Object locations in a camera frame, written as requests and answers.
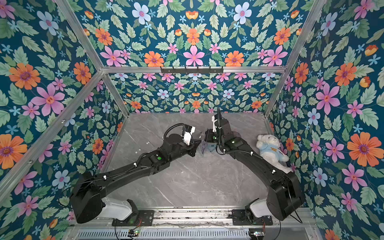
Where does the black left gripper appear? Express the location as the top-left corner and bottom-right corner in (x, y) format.
(166, 138), (202, 163)

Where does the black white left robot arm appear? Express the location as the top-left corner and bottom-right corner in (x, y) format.
(70, 134), (202, 224)

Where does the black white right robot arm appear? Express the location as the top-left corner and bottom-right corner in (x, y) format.
(206, 113), (305, 221)

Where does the white teddy bear blue shirt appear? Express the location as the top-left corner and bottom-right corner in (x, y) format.
(257, 135), (292, 174)

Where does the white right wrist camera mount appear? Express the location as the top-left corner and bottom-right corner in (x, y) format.
(212, 115), (217, 133)

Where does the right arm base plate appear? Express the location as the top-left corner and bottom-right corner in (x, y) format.
(228, 209), (273, 226)

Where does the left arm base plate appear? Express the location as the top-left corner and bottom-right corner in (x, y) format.
(112, 210), (155, 227)

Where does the black hook rail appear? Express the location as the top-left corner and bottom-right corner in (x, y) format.
(160, 67), (224, 74)

